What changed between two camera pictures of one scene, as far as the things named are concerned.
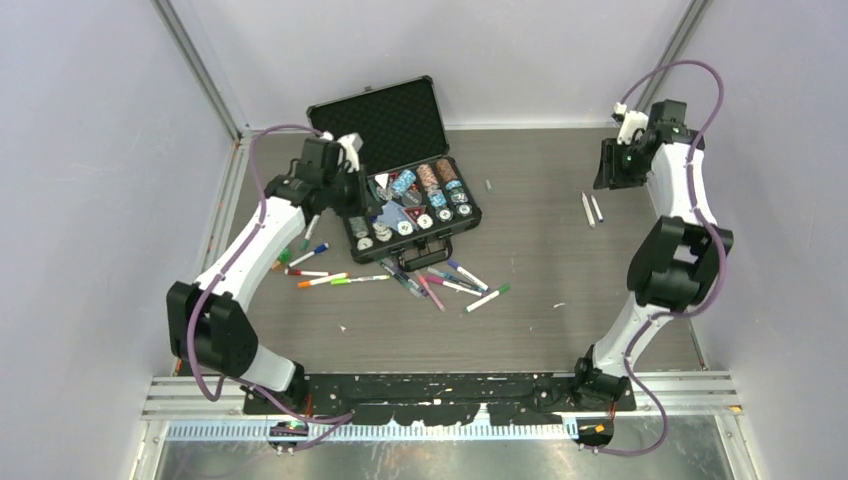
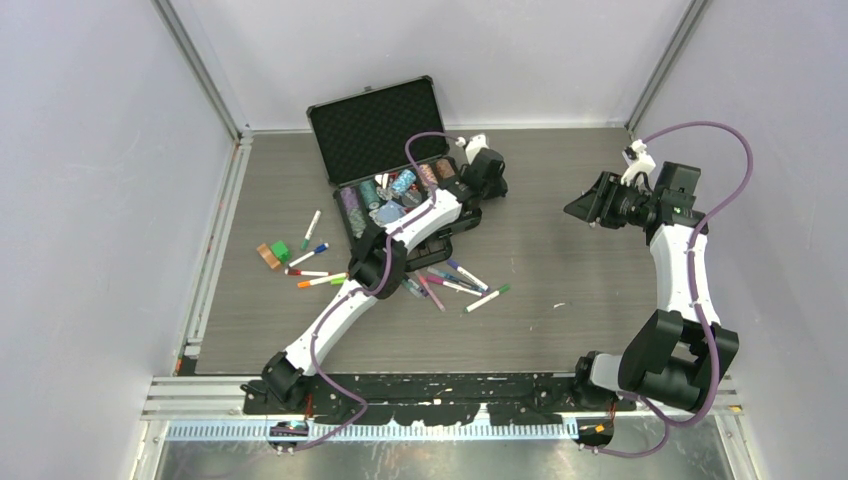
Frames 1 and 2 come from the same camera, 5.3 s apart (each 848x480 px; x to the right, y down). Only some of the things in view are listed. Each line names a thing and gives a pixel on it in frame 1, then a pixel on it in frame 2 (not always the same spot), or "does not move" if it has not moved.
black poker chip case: [427, 195] does not move
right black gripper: [608, 175] -> [597, 205]
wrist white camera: [351, 143] -> [475, 145]
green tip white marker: [304, 243] does not move
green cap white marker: [504, 289] does not move
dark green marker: [411, 286] does not move
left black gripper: [366, 205] -> [499, 188]
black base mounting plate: [437, 399] does not move
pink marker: [434, 298] does not move
